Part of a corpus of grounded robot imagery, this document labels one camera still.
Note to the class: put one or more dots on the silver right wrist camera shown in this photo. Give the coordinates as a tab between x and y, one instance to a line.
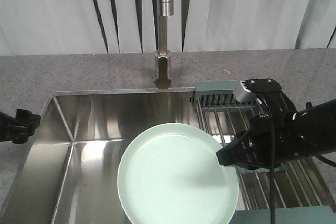
246	90

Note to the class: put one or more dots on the stainless steel faucet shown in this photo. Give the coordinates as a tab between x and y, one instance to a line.
163	9

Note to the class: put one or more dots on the light green round plate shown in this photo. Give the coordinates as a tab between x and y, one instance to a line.
170	174

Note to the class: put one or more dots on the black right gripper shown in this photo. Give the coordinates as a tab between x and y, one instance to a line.
267	135

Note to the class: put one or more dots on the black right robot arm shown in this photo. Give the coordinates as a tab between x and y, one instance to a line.
312	131

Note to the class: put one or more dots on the stainless steel sink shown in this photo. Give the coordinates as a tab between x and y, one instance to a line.
70	174

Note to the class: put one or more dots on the white pleated curtain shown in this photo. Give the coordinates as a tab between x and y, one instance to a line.
46	27

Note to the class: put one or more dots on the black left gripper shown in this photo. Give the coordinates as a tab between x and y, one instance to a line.
20	128

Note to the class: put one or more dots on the teal roll-up drying rack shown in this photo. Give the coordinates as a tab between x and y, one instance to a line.
217	96

